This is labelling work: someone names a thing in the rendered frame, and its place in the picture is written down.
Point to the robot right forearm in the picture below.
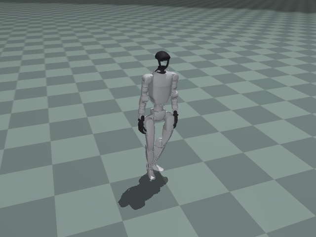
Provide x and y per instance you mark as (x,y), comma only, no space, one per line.
(142,106)

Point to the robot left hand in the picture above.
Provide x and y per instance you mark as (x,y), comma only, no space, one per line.
(176,118)

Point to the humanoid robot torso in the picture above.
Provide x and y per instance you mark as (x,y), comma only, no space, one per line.
(159,92)

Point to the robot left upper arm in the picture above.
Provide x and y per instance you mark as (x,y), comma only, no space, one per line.
(173,92)

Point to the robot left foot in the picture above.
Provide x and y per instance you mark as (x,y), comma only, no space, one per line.
(156,167)

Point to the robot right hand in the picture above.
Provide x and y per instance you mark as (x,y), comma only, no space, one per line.
(141,125)

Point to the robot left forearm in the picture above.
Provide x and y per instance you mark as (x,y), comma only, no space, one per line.
(174,104)

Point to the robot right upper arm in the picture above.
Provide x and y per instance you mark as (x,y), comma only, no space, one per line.
(146,80)

